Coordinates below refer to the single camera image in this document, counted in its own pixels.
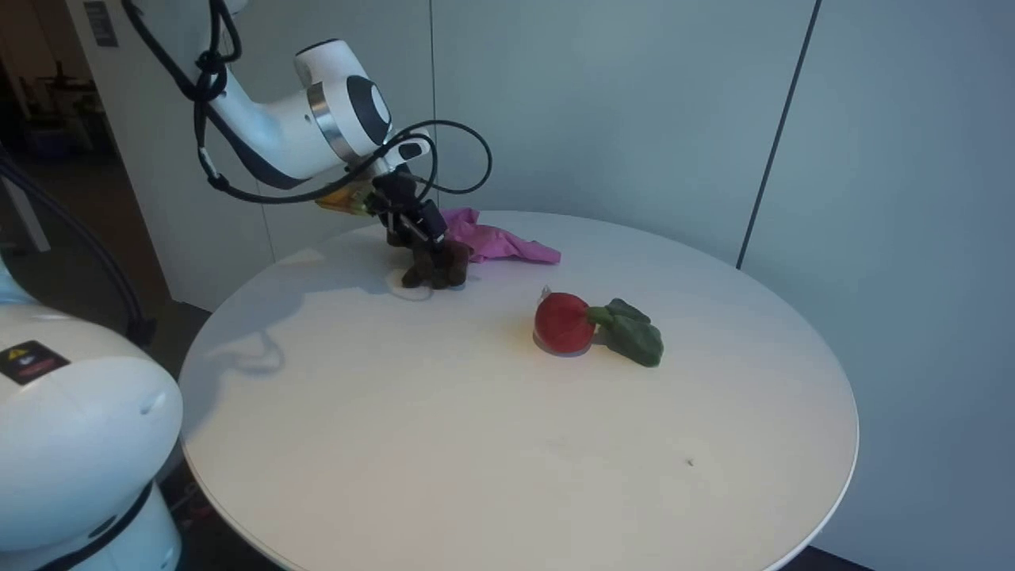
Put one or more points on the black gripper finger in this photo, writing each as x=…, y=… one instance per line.
x=434, y=224
x=414, y=231

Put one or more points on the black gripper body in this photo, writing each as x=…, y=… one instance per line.
x=395, y=194

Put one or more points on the brown plush toy animal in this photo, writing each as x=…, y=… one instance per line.
x=435, y=268

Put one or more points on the pink cloth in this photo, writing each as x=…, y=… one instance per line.
x=498, y=243

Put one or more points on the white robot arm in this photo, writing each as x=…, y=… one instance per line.
x=287, y=121

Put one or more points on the red plush ball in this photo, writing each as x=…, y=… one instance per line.
x=564, y=320

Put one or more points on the dark green plush toy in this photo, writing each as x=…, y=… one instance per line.
x=632, y=331

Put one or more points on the yellowish wrist camera box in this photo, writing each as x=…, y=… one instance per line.
x=344, y=194

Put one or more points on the dark wall sign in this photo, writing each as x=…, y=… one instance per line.
x=98, y=24

